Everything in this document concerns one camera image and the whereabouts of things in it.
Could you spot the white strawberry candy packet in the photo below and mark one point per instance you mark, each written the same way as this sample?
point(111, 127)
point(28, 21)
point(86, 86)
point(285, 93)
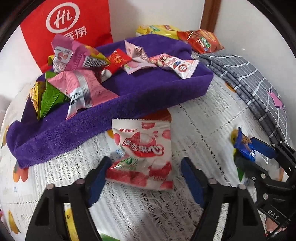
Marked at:
point(141, 148)

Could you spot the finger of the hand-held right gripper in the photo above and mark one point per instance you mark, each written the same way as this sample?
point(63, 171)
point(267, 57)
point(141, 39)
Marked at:
point(263, 146)
point(249, 166)

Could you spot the yellow cookie packet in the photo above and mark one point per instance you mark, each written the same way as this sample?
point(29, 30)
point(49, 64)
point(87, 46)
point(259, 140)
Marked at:
point(34, 97)

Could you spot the grey checked cloth with star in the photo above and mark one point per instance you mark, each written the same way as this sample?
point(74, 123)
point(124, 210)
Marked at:
point(249, 76)

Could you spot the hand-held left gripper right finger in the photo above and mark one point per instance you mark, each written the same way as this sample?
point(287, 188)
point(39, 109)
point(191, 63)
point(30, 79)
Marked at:
point(192, 180)

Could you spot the fruit print tablecloth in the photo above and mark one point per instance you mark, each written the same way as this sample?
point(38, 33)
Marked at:
point(203, 129)

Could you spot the blue snack packet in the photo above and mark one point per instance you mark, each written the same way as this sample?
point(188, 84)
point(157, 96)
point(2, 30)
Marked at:
point(245, 148)

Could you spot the pink packet with silver band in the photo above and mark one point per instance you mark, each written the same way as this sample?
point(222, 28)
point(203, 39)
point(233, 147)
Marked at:
point(92, 90)

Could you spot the purple towel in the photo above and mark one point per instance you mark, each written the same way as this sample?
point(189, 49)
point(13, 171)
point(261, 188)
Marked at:
point(143, 92)

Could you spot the red paper bag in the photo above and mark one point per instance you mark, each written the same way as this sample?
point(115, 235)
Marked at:
point(67, 20)

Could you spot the white berry print packet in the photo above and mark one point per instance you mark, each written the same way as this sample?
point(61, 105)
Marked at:
point(178, 64)

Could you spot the green snack packet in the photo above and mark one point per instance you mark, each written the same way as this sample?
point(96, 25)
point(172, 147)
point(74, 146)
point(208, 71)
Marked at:
point(49, 99)

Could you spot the yellow chip bag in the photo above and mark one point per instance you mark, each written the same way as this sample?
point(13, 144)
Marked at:
point(159, 29)

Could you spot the brown wooden door frame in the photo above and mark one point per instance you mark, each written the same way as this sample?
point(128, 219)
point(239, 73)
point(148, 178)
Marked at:
point(210, 16)

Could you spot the person's right hand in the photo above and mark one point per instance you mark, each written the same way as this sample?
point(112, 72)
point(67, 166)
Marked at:
point(271, 226)

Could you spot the pale pink peach packet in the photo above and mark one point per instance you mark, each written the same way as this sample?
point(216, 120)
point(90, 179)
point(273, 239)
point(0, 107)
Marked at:
point(134, 66)

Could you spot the small pale pink wrapper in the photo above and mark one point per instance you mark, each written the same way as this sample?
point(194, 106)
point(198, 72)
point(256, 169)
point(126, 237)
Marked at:
point(135, 49)

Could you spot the pink packet with yellow edge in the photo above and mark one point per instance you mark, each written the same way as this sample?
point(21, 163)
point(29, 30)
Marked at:
point(74, 55)

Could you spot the red snack packet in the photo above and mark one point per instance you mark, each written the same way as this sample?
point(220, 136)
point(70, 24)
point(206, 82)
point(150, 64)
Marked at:
point(119, 59)

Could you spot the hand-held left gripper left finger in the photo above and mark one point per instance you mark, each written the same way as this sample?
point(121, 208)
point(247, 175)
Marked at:
point(97, 180)

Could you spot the orange chip bag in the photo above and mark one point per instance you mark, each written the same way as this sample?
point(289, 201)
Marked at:
point(201, 40)

